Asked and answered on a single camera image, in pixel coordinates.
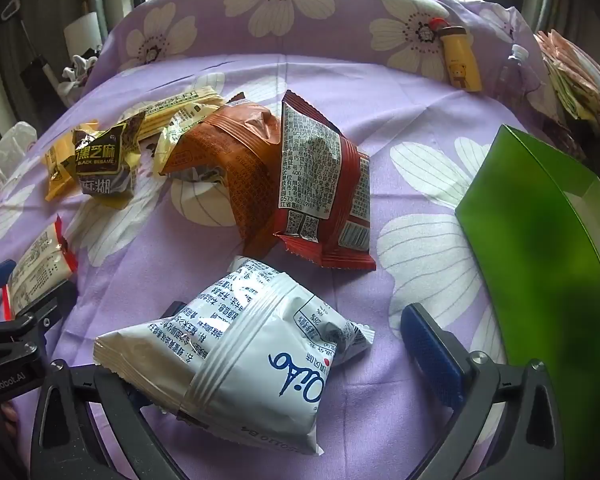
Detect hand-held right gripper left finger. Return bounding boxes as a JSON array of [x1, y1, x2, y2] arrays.
[[30, 301, 191, 480]]

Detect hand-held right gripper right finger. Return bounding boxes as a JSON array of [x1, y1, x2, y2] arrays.
[[400, 303, 565, 480]]

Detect small beige snack packet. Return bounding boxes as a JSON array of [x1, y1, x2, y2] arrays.
[[4, 215, 79, 319]]

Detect white snack packet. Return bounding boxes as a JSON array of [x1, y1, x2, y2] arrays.
[[94, 255, 377, 457]]

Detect green cardboard box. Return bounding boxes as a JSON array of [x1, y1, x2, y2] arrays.
[[454, 124, 600, 480]]

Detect red snack packet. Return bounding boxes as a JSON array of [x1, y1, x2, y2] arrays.
[[272, 90, 378, 272]]

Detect orange snack packet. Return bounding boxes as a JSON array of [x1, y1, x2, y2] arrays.
[[159, 92, 292, 259]]

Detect yellow-orange snack packet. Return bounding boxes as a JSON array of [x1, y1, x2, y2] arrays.
[[42, 120, 101, 204]]

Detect white plastic bag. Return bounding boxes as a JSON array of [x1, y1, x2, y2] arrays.
[[0, 122, 39, 187]]

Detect black sesame snack packet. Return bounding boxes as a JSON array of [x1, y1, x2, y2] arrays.
[[72, 110, 147, 209]]

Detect black and white cloth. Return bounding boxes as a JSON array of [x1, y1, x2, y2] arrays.
[[56, 54, 100, 107]]

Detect purple floral bedsheet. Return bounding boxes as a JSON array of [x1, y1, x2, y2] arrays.
[[0, 52, 581, 480]]

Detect pale yellow snack packet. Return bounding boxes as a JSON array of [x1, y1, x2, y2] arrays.
[[152, 104, 227, 177]]

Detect cream cracker packet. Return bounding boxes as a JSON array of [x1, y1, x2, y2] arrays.
[[117, 85, 224, 142]]

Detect white lampshade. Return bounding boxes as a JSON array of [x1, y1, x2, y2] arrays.
[[63, 11, 104, 59]]

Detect white carabiner hook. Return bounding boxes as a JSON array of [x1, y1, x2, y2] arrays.
[[0, 0, 24, 24]]

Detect clear plastic water bottle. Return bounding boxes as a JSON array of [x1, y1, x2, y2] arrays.
[[495, 44, 544, 107]]

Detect yellow bear-print bottle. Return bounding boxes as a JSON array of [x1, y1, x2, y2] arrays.
[[427, 17, 483, 94]]

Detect stack of pastel packets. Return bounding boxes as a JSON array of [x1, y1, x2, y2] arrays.
[[534, 30, 600, 137]]

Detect purple floral pillow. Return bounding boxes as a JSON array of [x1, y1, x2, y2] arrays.
[[87, 0, 537, 95]]

